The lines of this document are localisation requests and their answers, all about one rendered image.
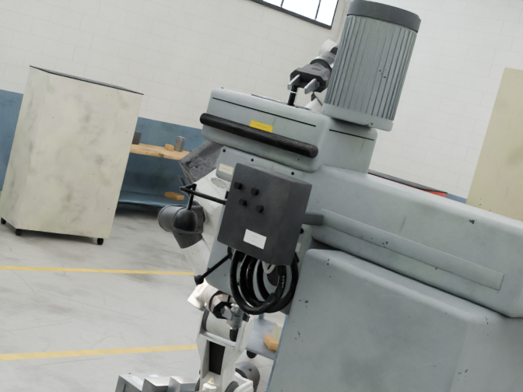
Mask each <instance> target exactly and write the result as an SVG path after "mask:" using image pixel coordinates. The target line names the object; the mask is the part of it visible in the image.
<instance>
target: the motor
mask: <svg viewBox="0 0 523 392"><path fill-rule="evenodd" d="M346 15H347V16H348V17H346V21H345V23H344V27H343V30H342V36H341V38H340V41H339V47H338V50H337V53H336V56H335V62H334V65H333V68H332V73H331V77H330V80H329V83H328V88H327V92H326V95H325V100H324V103H325V105H323V106H322V109H321V113H322V114H323V115H325V116H329V117H334V118H337V119H340V120H344V121H349V122H353V123H355V124H361V125H364V126H367V127H371V128H376V129H380V130H383V131H391V129H392V126H393V123H392V121H393V120H394V119H395V114H396V110H397V108H398V102H399V100H400V96H401V93H402V88H403V85H404V82H405V77H406V74H407V71H408V67H409V63H410V59H411V57H412V51H413V48H414V45H415V42H416V37H417V33H418V32H419V27H420V24H421V19H420V18H419V16H418V15H417V14H415V13H414V12H410V11H408V10H405V9H401V8H399V7H395V6H393V5H387V4H384V3H380V2H372V1H367V0H353V2H350V3H349V8H348V11H347V14H346Z"/></svg>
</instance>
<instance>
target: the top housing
mask: <svg viewBox="0 0 523 392"><path fill-rule="evenodd" d="M206 113H207V114H211V115H214V116H217V117H221V118H225V119H227V120H231V121H235V122H237V123H241V124H246V125H248V126H251V127H253V128H259V129H261V130H264V131H269V132H271V133H274V134H277V135H281V136H285V137H287V138H292V139H295V140H298V141H301V142H306V143H308V144H311V145H316V146H317V147H318V155H317V156H316V157H315V158H313V159H312V158H310V157H306V156H302V155H300V154H297V153H295V152H291V151H287V150H284V149H280V148H277V147H275V146H271V145H267V144H265V143H262V142H257V141H255V140H252V139H249V138H245V137H242V136H239V135H235V134H232V133H229V132H227V131H223V130H219V129H217V128H213V127H210V126H207V125H203V126H202V136H203V137H204V138H206V139H208V140H211V141H214V142H218V143H220V144H223V145H227V146H229V147H232V148H235V149H239V150H241V151H244V152H248V153H250V154H254V155H256V156H260V157H263V158H266V159H270V160H272V161H275V162H277V163H281V164H284V165H287V166H291V167H294V168H297V169H299V170H303V171H306V172H308V173H313V172H315V171H316V170H317V168H318V167H319V166H321V165H326V166H333V167H338V168H342V169H347V170H355V171H359V172H363V173H368V170H369V166H370V161H371V158H372V155H373V152H374V147H375V144H376V141H377V130H376V129H375V128H371V127H367V126H364V125H361V124H355V123H353V122H349V121H344V120H340V119H337V118H334V117H329V116H325V115H323V114H319V113H316V112H313V111H309V110H304V109H300V108H299V107H291V106H288V105H286V104H283V103H277V102H274V101H271V100H266V99H262V98H259V97H256V96H250V95H247V94H243V93H238V92H234V91H231V90H228V89H224V88H223V87H221V88H215V89H213V90H212V92H211V95H210V98H209V104H208V107H207V111H206Z"/></svg>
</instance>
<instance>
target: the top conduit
mask: <svg viewBox="0 0 523 392"><path fill-rule="evenodd" d="M199 120H200V123H201V124H204V125H207V126H210V127H213V128H217V129H219V130H223V131H227V132H229V133H232V134H235V135H239V136H242V137H245V138H249V139H252V140H255V141H257V142H262V143H265V144H267V145H271V146H275V147H277V148H280V149H284V150H287V151H291V152H295V153H297V154H300V155H302V156H306V157H310V158H312V159H313V158H315V157H316V156H317V155H318V147H317V146H316V145H311V144H308V143H306V142H301V141H298V140H295V139H292V138H287V137H285V136H281V135H277V134H274V133H271V132H269V131H264V130H261V129H259V128H253V127H251V126H248V125H246V124H241V123H237V122H235V121H231V120H227V119H225V118H221V117H217V116H214V115H211V114H207V113H203V114H202V115H201V116H200V118H199Z"/></svg>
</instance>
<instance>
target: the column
mask: <svg viewBox="0 0 523 392"><path fill-rule="evenodd" d="M269 392H523V317H508V316H506V315H503V314H501V313H498V312H496V311H493V310H490V309H488V308H486V307H484V306H480V305H478V304H476V303H473V302H470V301H468V300H466V299H463V298H460V297H458V296H455V295H452V294H450V293H448V292H445V291H443V290H440V289H437V288H435V287H433V286H430V285H427V284H425V283H422V282H419V281H417V280H415V279H413V278H410V277H407V276H405V275H402V274H399V273H397V272H395V271H392V270H389V269H387V268H384V267H381V266H380V265H377V264H374V263H372V262H369V261H366V260H364V259H362V258H359V257H356V256H354V255H352V254H348V253H346V252H344V251H340V250H319V249H310V250H308V251H307V252H306V254H305V255H304V261H303V264H302V267H301V270H300V276H299V279H298V282H297V287H296V291H295V293H294V297H293V302H292V305H291V308H290V314H289V316H288V320H287V323H286V328H285V331H284V335H283V340H282V343H281V346H280V350H279V354H278V358H277V361H276V366H275V369H274V373H273V376H272V381H271V384H270V388H269Z"/></svg>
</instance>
